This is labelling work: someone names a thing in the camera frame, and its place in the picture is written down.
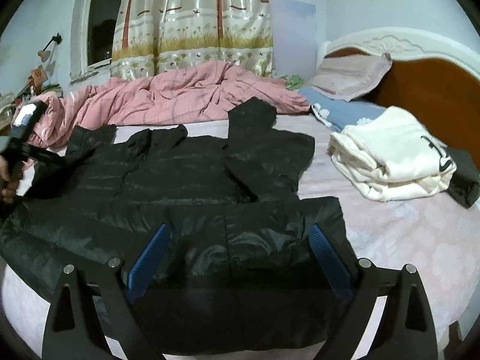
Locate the pink striped quilt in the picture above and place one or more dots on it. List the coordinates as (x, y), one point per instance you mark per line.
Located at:
(168, 93)

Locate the white framed window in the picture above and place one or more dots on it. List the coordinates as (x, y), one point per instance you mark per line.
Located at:
(101, 18)

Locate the tree print curtain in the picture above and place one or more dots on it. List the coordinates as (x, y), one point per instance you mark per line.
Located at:
(187, 26)

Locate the white and wooden headboard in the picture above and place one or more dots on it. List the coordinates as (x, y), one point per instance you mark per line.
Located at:
(431, 93)

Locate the pile of desk clutter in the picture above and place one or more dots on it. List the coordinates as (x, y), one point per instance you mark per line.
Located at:
(35, 75)

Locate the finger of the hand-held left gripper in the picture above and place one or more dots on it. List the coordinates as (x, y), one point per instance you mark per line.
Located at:
(45, 154)

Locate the pink pillow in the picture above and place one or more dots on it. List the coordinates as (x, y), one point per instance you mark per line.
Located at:
(348, 77)

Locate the dark cloth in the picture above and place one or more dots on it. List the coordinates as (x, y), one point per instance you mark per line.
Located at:
(465, 180)

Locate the black puffer coat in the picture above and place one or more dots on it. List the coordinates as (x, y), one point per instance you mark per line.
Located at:
(168, 180)

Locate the folded white sweatshirt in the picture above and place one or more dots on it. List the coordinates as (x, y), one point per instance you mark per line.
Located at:
(390, 157)

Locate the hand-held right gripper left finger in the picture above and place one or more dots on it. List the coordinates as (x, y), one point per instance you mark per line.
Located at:
(150, 258)

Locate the wall lamp with pink shade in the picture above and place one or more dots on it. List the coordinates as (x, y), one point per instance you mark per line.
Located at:
(45, 55)

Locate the person's left hand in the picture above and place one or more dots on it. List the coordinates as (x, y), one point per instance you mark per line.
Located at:
(7, 191)

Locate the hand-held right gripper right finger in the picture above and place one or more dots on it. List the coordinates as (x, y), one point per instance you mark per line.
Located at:
(330, 258)

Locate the blue floral pillow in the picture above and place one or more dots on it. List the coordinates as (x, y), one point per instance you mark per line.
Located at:
(345, 114)

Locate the green cloth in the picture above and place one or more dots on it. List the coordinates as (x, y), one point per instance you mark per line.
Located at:
(292, 81)

